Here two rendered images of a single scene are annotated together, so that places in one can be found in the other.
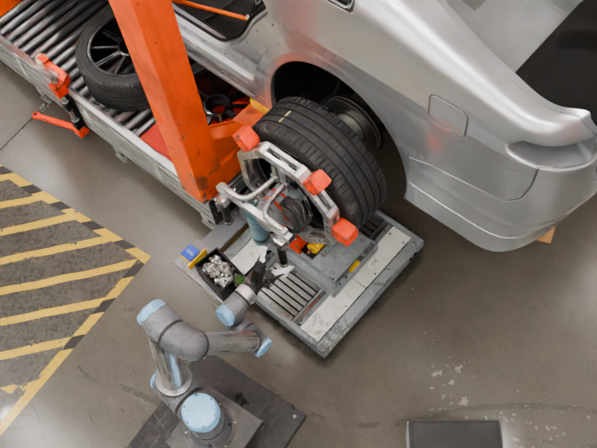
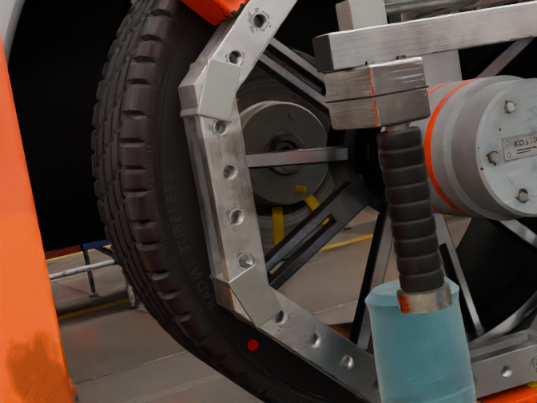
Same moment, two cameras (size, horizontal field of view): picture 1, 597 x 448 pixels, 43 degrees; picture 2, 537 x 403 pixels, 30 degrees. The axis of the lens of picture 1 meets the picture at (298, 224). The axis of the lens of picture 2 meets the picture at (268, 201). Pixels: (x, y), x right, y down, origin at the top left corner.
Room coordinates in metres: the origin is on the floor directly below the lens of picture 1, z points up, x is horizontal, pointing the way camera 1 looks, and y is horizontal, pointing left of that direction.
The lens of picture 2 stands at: (1.66, 1.10, 0.94)
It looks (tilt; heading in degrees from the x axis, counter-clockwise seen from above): 6 degrees down; 291
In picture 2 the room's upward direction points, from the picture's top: 10 degrees counter-clockwise
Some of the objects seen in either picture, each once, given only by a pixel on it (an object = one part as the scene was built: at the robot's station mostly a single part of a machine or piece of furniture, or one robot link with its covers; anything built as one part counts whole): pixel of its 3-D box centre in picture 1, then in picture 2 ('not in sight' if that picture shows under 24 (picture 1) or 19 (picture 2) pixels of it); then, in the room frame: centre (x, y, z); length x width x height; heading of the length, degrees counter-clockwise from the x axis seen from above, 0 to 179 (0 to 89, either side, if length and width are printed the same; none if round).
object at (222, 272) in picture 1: (220, 274); not in sight; (1.71, 0.40, 0.51); 0.20 x 0.14 x 0.13; 32
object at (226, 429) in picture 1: (208, 424); not in sight; (1.03, 0.53, 0.45); 0.19 x 0.19 x 0.10
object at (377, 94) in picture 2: (226, 196); (375, 93); (1.86, 0.29, 0.93); 0.09 x 0.05 x 0.05; 130
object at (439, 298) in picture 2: (226, 212); (411, 213); (1.84, 0.31, 0.83); 0.04 x 0.04 x 0.16
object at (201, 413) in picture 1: (202, 414); not in sight; (1.03, 0.53, 0.58); 0.17 x 0.15 x 0.18; 37
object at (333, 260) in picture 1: (321, 228); not in sight; (1.97, -0.11, 0.32); 0.40 x 0.30 x 0.28; 40
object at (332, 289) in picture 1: (320, 244); not in sight; (1.99, -0.09, 0.13); 0.50 x 0.36 x 0.10; 40
